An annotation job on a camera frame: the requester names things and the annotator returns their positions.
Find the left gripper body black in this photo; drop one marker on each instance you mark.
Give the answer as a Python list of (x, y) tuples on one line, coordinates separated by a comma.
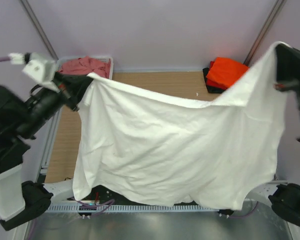
[(45, 104)]

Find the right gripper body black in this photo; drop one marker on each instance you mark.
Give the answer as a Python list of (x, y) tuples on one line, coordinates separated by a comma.
[(287, 79)]

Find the white t shirt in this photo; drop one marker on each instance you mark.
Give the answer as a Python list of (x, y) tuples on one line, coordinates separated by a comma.
[(158, 149)]

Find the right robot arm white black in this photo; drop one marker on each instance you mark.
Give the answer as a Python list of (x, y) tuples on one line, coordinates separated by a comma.
[(292, 200)]

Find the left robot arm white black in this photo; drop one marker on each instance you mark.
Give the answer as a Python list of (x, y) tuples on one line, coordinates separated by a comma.
[(21, 202)]

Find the pink crumpled shirt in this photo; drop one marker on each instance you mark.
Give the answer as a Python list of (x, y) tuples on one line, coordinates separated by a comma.
[(86, 66)]

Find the white plastic laundry basket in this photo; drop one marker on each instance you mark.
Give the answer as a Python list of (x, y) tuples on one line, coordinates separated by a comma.
[(100, 62)]

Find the orange folded t shirt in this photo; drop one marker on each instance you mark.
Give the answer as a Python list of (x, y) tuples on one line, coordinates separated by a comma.
[(224, 72)]

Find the black folded t shirt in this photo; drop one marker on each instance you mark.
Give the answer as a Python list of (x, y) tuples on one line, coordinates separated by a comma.
[(210, 87)]

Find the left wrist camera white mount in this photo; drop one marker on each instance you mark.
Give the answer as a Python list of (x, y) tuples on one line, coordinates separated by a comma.
[(38, 67)]

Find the right aluminium corner post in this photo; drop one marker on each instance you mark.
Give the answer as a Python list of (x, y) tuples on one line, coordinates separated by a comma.
[(272, 16)]

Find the aluminium corner post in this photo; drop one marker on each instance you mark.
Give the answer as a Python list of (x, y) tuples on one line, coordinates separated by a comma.
[(38, 27), (272, 16)]

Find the left aluminium corner post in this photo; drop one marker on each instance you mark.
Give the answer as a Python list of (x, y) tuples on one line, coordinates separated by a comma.
[(38, 27)]

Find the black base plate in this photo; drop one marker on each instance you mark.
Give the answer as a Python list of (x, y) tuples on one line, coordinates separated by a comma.
[(103, 194)]

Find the white slotted cable duct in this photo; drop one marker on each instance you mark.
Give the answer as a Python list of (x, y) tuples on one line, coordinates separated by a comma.
[(78, 208)]

